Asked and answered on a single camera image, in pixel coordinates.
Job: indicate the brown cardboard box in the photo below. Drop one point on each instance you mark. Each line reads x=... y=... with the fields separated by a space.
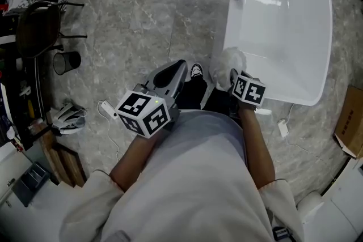
x=350 y=122

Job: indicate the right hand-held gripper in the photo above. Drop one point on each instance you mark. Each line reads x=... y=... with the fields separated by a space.
x=249 y=90

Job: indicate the brown wooden board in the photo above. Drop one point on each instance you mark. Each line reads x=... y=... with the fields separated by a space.
x=63 y=156

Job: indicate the white cylinder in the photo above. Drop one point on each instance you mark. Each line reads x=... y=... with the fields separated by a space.
x=309 y=207

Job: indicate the person's black white shoe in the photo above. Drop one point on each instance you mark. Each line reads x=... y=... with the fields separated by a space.
x=197 y=71

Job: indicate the person's right forearm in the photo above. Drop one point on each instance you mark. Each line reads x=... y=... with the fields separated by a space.
x=255 y=144

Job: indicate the person's black trousers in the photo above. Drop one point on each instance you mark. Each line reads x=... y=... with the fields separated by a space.
x=193 y=93

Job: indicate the white bathtub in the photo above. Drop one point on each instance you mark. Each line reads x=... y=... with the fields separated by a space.
x=283 y=37

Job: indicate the grey compartment tray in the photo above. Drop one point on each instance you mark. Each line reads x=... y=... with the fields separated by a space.
x=31 y=184

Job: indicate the white cabinet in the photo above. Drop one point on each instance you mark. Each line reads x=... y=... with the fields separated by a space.
x=340 y=207

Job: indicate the person's left forearm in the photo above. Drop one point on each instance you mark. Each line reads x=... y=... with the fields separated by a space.
x=133 y=158

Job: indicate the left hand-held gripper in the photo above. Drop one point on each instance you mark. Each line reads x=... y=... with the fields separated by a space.
x=141 y=110

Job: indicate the black mesh waste bin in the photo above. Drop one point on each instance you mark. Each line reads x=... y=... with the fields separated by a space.
x=66 y=62

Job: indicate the brown wicker chair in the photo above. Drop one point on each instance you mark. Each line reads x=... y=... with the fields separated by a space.
x=37 y=28

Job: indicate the white cloth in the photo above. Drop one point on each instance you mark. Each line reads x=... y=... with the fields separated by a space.
x=227 y=65

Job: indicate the person's white shirt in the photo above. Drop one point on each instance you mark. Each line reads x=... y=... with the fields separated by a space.
x=184 y=178

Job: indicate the black blue belt device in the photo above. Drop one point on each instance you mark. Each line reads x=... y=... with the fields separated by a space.
x=280 y=233

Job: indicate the black cluttered desk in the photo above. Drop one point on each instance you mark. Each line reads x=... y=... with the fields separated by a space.
x=17 y=88

